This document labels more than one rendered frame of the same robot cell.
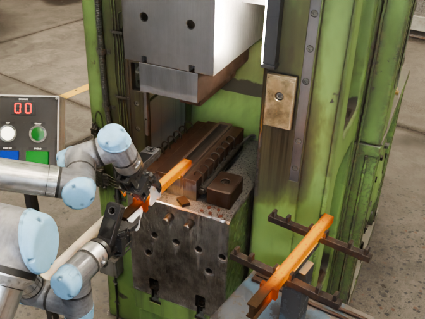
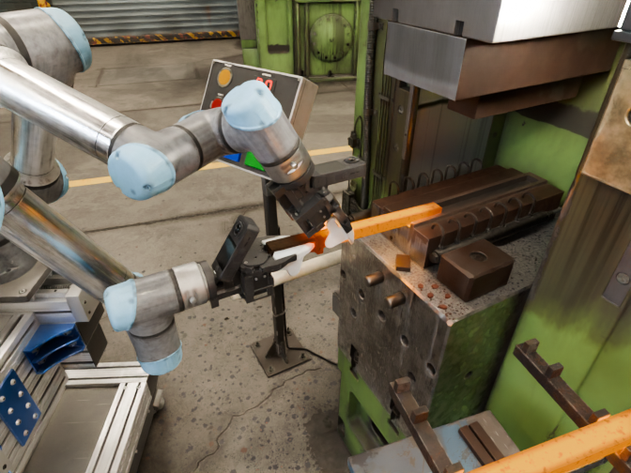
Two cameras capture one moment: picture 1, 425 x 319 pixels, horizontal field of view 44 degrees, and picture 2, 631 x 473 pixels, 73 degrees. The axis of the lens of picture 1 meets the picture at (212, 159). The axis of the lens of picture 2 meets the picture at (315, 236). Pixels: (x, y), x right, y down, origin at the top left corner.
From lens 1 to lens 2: 90 cm
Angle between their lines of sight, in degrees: 32
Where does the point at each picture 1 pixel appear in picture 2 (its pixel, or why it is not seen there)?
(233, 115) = (557, 169)
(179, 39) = not seen: outside the picture
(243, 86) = (588, 123)
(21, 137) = not seen: hidden behind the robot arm
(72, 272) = (125, 295)
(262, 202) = (539, 313)
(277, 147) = (597, 227)
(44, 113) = (282, 97)
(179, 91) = (432, 75)
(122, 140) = (250, 109)
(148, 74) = (397, 43)
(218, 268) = (423, 381)
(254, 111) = not seen: hidden behind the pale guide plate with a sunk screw
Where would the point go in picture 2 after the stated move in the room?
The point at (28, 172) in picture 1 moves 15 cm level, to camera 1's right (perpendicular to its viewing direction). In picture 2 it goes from (79, 114) to (142, 140)
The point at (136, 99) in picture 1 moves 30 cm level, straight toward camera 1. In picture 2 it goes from (401, 102) to (348, 144)
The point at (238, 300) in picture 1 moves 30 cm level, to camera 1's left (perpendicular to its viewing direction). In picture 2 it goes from (413, 454) to (285, 368)
